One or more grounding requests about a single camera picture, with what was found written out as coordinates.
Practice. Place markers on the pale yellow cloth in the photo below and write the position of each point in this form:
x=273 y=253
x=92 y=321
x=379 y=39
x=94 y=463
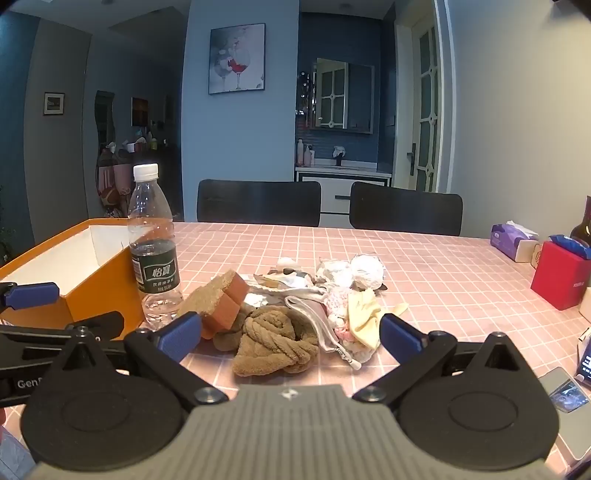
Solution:
x=364 y=318

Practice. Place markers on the brown scouring sponge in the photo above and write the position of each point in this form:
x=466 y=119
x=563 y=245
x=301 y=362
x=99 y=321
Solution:
x=221 y=295

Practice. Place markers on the black chair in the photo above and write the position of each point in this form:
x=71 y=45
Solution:
x=406 y=210
x=258 y=203

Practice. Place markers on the bathroom mirror cabinet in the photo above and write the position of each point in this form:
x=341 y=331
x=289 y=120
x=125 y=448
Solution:
x=344 y=94

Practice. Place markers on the brown glass bottle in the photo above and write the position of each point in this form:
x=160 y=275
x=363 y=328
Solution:
x=582 y=226

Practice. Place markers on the white paper napkin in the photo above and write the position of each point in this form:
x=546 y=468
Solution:
x=258 y=299

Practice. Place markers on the blue packet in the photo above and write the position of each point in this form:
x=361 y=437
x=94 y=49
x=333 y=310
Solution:
x=570 y=244

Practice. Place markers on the white bottle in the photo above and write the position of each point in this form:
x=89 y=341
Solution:
x=308 y=158

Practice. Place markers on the silver snack wrapper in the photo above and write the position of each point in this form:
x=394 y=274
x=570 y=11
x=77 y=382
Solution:
x=281 y=281

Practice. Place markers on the red box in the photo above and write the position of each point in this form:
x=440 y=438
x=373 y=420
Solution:
x=558 y=277

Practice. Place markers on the purple tissue pack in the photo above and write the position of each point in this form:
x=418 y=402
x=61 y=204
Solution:
x=510 y=240

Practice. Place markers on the clear plastic water bottle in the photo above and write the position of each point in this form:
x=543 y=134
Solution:
x=154 y=272

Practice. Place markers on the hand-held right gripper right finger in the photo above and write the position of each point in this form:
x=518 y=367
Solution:
x=399 y=336

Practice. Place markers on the pink knitted cloth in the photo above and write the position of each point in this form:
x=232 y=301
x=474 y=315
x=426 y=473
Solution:
x=334 y=304

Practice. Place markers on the white vanity cabinet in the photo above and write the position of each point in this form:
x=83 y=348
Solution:
x=337 y=184

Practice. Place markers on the pink bottle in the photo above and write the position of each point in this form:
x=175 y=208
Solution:
x=300 y=154

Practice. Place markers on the device with lit screen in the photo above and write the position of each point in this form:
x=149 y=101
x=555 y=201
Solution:
x=585 y=360

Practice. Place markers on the small framed picture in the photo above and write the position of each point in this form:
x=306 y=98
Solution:
x=54 y=104

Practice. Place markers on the white box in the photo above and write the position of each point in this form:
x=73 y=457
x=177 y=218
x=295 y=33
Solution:
x=585 y=304

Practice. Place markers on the wine glass painting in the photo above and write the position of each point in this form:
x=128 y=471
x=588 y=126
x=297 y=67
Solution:
x=236 y=60

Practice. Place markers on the dark framed picture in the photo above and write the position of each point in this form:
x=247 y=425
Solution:
x=140 y=111

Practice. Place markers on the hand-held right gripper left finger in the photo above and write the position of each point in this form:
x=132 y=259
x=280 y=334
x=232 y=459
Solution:
x=178 y=333

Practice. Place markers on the crumpled white plastic bag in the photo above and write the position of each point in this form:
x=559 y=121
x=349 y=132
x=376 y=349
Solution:
x=369 y=272

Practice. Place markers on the crumpled white tissue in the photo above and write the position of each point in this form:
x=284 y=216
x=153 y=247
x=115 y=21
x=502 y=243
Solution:
x=334 y=272

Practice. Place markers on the brown plush towel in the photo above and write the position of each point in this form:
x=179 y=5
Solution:
x=272 y=341

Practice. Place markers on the smartphone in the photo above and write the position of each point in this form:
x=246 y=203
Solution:
x=565 y=392

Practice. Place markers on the black faucet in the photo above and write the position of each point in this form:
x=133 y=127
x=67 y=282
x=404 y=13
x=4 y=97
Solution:
x=340 y=157

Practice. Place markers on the orange cardboard box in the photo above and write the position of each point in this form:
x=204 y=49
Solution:
x=101 y=286

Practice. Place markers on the wavy wall mirror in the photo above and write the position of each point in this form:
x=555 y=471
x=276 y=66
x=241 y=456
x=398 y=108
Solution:
x=105 y=120

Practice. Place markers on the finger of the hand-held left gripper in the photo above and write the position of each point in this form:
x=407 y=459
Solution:
x=34 y=295
x=107 y=323

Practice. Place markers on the white glazed door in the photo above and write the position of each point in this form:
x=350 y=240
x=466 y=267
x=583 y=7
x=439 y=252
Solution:
x=427 y=106

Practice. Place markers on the small white soft piece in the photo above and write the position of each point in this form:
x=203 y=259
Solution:
x=287 y=264

